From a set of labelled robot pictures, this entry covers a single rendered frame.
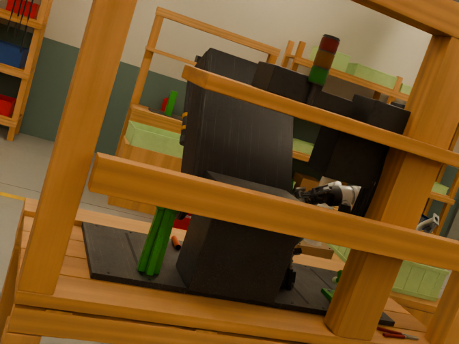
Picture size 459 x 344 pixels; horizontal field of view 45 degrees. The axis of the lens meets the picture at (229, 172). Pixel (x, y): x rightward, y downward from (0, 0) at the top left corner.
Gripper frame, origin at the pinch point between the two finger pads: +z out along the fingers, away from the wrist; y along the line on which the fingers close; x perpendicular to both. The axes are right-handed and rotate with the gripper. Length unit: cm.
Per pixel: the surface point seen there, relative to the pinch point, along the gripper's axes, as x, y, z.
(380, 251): 31.0, 22.6, -8.8
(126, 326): 41, 6, 66
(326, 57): -12, 58, 12
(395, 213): 20.7, 26.3, -15.4
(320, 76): -9, 54, 14
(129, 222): -10, -34, 56
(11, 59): -375, -352, 123
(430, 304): 24, -74, -93
